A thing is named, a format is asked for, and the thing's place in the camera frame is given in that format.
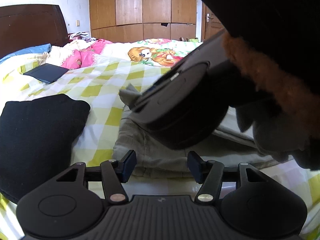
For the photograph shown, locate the grey-green pants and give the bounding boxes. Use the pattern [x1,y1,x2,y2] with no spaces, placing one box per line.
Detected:
[112,85,297,178]

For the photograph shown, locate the right gloved hand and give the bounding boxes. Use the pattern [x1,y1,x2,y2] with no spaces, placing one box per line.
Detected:
[235,102,309,161]

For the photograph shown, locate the black folded garment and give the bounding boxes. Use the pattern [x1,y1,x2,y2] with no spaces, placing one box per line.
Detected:
[1,94,91,203]

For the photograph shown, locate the brown wooden door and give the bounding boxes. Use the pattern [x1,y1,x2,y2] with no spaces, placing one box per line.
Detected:
[201,3,224,41]

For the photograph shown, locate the colourful checked bed quilt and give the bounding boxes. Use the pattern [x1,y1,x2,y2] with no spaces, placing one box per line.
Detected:
[1,39,319,239]

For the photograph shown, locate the wooden wardrobe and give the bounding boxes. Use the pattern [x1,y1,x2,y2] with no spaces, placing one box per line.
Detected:
[89,0,197,43]

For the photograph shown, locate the dark blue notebook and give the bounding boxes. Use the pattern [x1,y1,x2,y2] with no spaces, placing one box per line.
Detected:
[23,63,69,84]

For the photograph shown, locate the blue pillow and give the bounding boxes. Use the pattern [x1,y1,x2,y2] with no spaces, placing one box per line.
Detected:
[0,43,52,63]

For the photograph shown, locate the dark wooden headboard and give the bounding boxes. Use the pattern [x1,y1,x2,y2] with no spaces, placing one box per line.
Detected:
[0,4,69,57]

